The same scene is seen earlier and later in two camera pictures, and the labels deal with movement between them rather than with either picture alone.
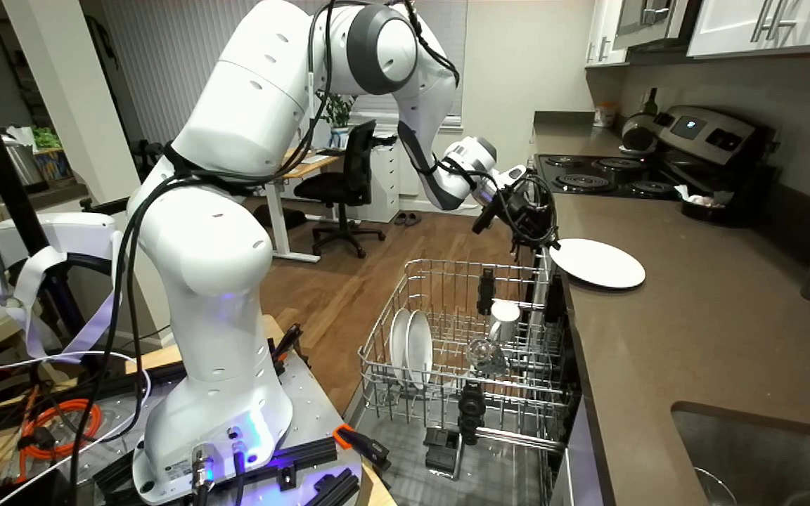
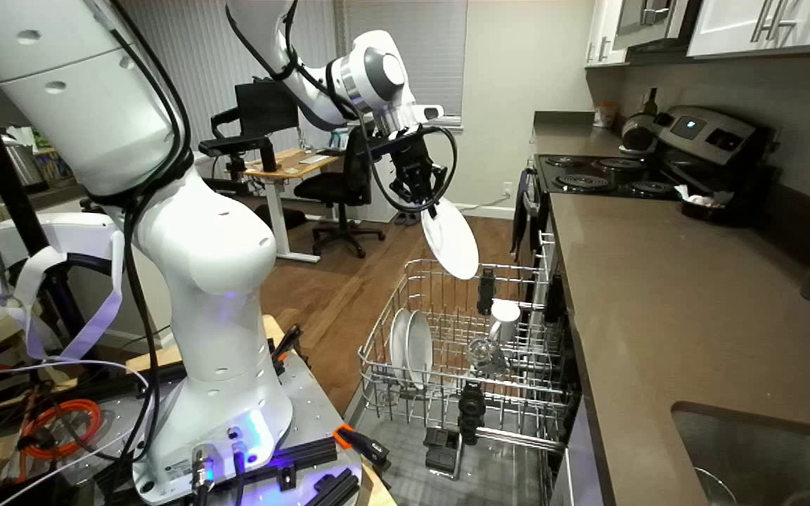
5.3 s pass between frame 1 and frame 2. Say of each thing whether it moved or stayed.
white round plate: moved
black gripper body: moved
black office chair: stayed
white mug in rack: stayed
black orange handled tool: stayed
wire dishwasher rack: stayed
